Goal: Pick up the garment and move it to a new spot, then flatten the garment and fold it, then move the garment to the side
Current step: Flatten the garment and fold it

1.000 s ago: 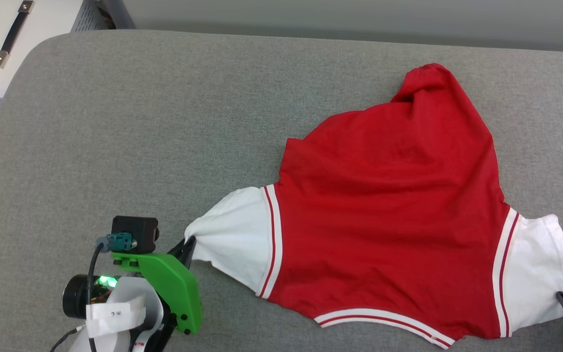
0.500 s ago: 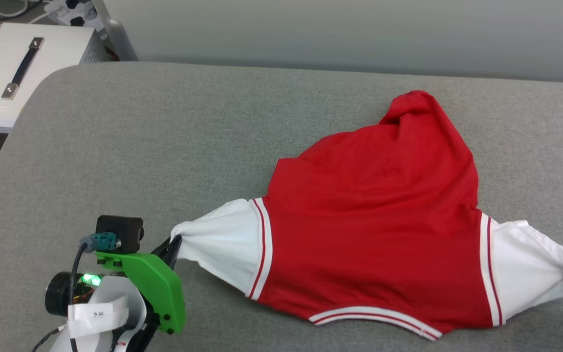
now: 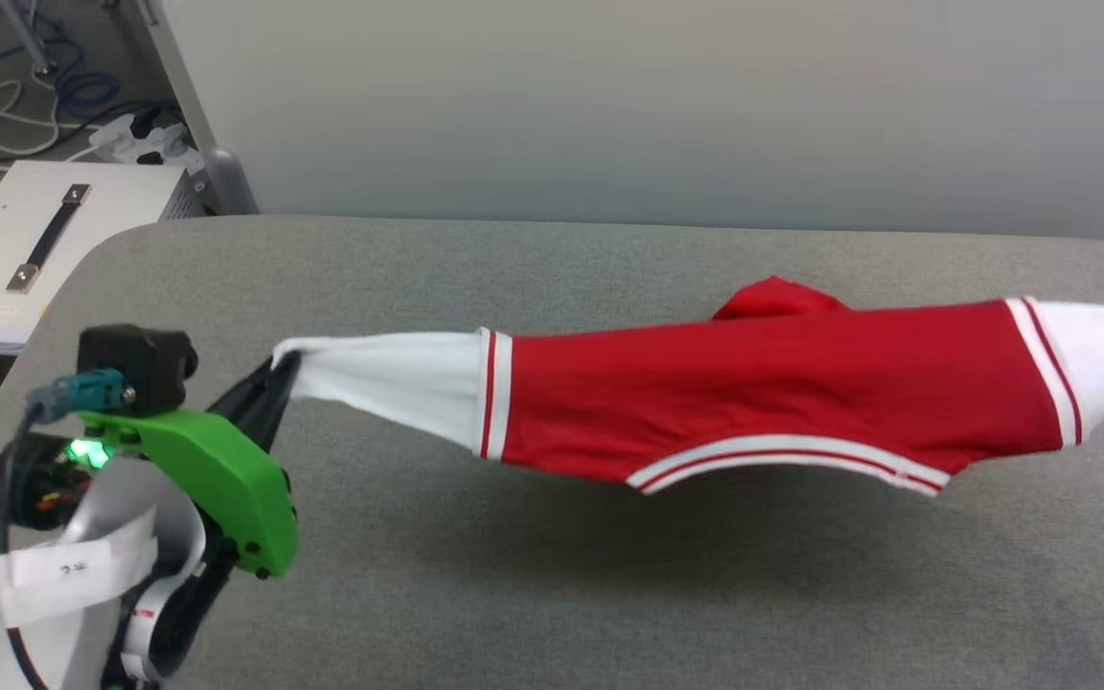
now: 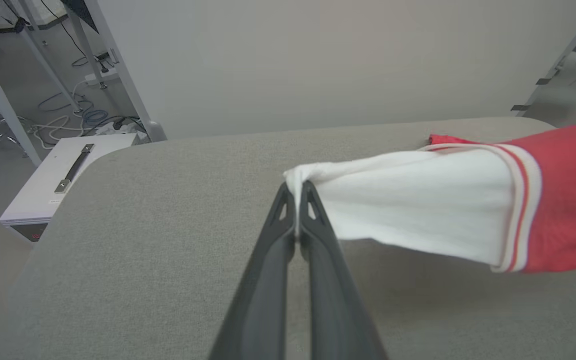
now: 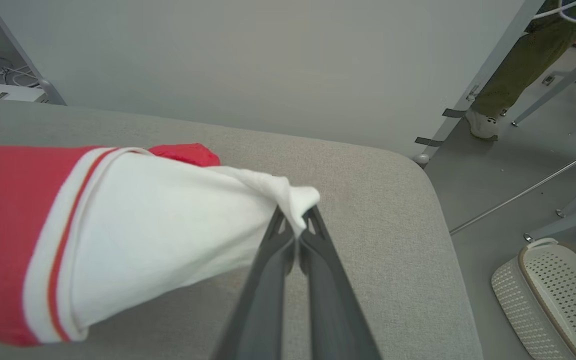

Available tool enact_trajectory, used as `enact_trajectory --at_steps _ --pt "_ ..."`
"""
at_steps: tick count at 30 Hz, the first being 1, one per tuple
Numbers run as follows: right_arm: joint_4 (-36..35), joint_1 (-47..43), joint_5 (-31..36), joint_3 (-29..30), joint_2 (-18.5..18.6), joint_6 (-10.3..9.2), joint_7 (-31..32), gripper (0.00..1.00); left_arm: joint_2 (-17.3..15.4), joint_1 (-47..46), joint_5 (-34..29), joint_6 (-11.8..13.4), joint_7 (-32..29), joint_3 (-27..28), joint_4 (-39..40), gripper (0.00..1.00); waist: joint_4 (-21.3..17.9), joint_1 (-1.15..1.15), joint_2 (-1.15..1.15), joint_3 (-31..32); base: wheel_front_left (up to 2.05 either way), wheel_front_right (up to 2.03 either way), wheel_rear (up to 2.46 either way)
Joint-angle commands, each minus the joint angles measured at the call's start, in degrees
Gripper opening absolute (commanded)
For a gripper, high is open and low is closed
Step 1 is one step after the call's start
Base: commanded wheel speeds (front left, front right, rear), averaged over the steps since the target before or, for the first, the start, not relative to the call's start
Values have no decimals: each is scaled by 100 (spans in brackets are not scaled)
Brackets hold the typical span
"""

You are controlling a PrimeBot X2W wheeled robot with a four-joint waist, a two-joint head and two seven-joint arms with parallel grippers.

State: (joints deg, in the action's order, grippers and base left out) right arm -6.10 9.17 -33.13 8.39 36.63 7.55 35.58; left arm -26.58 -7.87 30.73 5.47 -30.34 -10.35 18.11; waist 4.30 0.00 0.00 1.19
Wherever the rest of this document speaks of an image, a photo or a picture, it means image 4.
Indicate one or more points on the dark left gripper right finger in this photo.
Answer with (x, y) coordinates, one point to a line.
(333, 300)

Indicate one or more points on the grey metal frame post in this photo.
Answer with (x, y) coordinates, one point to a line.
(560, 55)

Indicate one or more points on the red and white garment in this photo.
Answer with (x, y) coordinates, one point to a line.
(443, 200)

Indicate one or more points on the black bracket bar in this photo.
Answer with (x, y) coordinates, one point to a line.
(18, 26)

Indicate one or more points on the white partition post with foot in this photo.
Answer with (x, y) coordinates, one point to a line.
(128, 85)

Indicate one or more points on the black triangular panel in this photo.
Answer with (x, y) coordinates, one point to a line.
(80, 11)

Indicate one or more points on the white flat equipment case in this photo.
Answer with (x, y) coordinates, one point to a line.
(38, 192)

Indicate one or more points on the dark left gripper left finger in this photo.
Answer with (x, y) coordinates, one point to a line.
(263, 290)

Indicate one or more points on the thin grey table leg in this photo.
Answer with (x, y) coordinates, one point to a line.
(48, 67)
(90, 55)

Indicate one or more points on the white power strip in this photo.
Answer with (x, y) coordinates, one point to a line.
(102, 76)

